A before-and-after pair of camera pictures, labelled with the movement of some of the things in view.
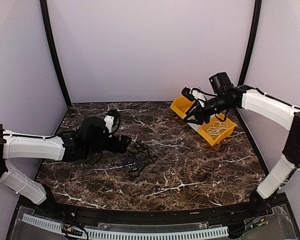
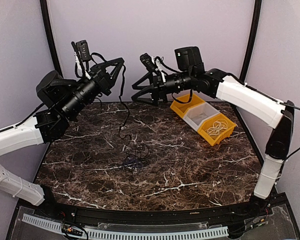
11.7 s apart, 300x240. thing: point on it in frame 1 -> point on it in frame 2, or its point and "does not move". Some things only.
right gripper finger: [194, 121] -> [136, 97]
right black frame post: [253, 41] does not move
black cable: [135, 164] -> [126, 106]
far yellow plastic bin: [181, 105] does not move
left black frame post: [46, 24] does not move
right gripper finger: [188, 115] -> [136, 86]
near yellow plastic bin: [216, 130] does not move
